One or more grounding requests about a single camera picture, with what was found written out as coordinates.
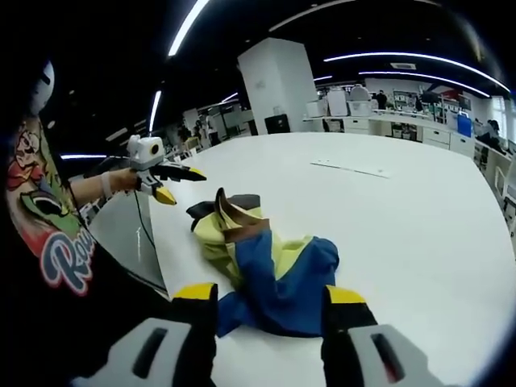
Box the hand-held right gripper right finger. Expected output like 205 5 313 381
321 284 439 387

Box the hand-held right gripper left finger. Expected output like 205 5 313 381
90 281 219 387

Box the blue and yellow garment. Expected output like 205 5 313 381
185 187 340 339

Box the white template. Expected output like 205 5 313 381
309 160 392 179

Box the person's left hand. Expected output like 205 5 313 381
102 168 143 198

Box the white worn device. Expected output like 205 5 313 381
29 59 56 117

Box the white square pillar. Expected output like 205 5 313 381
236 37 320 136

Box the long ceiling light strip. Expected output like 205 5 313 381
167 0 213 57
322 51 510 93

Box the person in black graphic shirt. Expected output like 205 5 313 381
0 112 175 387

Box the white appliance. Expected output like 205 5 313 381
347 86 372 118

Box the white chair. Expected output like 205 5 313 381
492 159 516 233

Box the white cabinet counter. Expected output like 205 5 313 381
302 107 476 159

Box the blue plastic container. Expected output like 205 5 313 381
456 111 473 137

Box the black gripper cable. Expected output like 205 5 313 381
132 189 157 253

